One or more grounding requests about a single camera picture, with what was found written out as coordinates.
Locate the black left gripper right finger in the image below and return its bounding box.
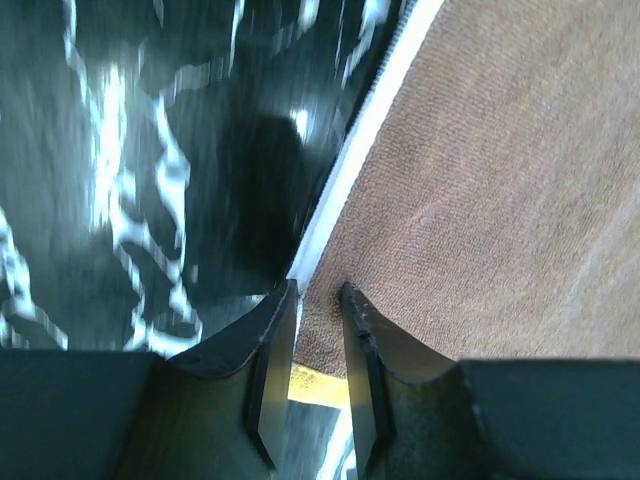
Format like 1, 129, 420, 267
340, 283, 639, 479

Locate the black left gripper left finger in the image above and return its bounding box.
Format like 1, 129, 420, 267
1, 280, 298, 479

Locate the yellow brown bear towel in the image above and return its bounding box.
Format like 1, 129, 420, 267
290, 1, 639, 408

